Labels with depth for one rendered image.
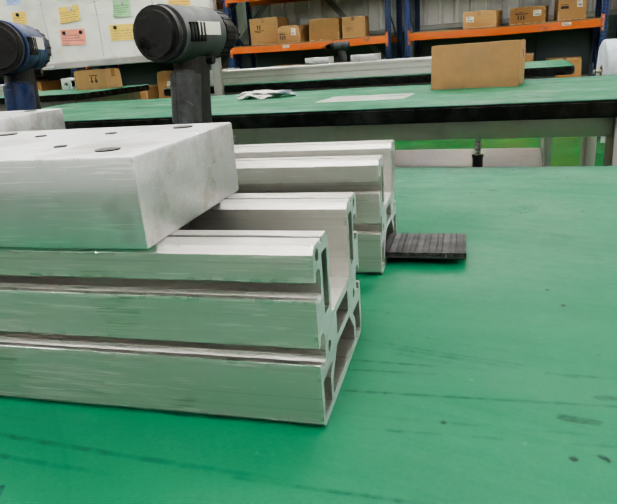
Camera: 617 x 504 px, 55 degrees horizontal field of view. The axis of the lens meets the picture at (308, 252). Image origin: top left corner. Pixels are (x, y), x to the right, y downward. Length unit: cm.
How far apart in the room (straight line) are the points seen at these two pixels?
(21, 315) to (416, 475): 20
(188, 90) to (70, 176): 45
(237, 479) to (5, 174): 16
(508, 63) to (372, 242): 183
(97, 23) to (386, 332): 354
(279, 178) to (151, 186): 19
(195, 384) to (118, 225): 8
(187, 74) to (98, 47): 312
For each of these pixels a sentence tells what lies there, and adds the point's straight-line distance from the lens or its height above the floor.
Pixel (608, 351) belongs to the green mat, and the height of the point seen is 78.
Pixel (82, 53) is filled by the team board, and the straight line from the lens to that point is 389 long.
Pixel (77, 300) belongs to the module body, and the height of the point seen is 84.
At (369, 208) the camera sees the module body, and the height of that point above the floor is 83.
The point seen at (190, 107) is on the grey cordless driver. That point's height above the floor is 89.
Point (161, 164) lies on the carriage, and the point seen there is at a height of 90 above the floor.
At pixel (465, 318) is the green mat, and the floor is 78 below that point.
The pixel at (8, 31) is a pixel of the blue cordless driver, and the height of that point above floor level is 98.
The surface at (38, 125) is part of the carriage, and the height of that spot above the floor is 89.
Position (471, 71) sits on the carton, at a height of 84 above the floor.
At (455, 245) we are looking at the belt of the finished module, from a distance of 48.
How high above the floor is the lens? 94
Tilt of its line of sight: 18 degrees down
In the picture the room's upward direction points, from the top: 4 degrees counter-clockwise
